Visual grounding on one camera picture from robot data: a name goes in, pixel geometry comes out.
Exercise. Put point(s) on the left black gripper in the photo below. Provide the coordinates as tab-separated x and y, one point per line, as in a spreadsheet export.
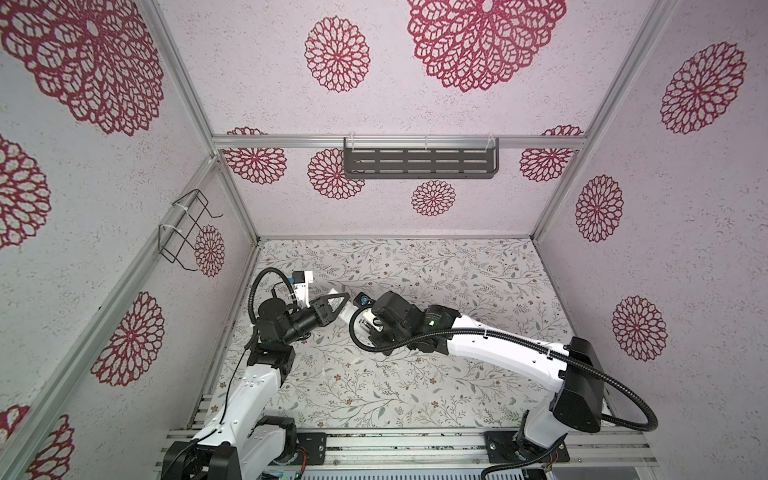
323	311

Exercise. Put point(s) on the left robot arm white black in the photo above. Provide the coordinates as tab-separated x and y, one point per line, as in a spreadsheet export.
242	441

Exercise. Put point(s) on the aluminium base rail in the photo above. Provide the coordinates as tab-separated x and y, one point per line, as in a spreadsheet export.
464	448

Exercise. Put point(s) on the black wire wall basket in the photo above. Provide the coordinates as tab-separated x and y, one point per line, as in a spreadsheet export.
176	240

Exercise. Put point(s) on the dark grey wall shelf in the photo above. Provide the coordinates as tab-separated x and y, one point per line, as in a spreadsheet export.
425	163

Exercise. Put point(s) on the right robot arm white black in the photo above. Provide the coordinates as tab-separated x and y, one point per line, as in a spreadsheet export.
574	400

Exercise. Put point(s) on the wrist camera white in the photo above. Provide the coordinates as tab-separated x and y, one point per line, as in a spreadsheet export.
301	281
365	321

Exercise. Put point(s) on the white remote control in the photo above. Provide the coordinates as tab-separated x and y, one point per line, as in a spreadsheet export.
349	310

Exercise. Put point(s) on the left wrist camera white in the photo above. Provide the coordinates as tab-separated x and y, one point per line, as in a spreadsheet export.
301	281

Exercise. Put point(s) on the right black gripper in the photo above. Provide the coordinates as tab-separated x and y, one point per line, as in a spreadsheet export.
379	341

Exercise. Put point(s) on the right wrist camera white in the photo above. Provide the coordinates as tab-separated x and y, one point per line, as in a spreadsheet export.
365	321

